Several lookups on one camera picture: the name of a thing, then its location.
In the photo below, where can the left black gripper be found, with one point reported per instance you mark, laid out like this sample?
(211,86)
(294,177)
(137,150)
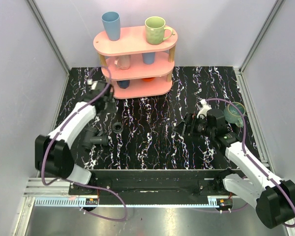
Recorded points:
(107,97)

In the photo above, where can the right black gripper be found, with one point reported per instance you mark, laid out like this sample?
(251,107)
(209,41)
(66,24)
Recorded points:
(180,128)

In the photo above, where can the grey threaded pipe nut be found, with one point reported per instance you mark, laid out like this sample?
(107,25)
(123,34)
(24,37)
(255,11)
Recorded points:
(117,127)

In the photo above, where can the grey pipe tee fitting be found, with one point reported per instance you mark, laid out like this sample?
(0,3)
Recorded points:
(93,136)

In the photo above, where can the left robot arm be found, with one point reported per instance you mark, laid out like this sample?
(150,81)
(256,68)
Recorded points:
(53,156)

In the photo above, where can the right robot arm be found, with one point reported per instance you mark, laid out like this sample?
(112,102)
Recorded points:
(272,198)

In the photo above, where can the dark blue cup bottom shelf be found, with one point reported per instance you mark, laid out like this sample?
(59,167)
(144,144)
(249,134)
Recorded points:
(123,84)

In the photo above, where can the pink three-tier shelf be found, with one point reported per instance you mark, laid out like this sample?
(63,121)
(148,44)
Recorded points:
(133,42)

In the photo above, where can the pink glass mug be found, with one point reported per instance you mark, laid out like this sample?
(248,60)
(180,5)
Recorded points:
(123,62)

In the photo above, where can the teal ceramic mug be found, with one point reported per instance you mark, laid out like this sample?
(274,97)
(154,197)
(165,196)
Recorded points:
(233,116)

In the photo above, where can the orange bowl bottom shelf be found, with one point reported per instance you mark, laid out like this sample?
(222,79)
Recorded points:
(148,79)

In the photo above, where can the blue cup middle shelf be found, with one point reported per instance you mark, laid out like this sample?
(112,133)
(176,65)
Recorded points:
(148,58)

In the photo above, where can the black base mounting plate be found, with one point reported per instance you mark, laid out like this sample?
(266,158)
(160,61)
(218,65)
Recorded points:
(152,188)

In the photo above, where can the tall blue tumbler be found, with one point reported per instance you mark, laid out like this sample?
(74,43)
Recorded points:
(111,23)

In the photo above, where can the light green mug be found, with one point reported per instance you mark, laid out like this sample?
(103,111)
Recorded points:
(156,30)

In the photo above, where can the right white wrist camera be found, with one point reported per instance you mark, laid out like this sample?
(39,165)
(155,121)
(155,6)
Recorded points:
(203,108)

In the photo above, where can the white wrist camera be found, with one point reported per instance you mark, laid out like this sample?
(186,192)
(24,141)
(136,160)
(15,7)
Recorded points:
(92,82)
(203,108)

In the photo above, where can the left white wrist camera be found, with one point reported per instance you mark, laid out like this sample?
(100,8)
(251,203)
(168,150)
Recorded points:
(92,82)

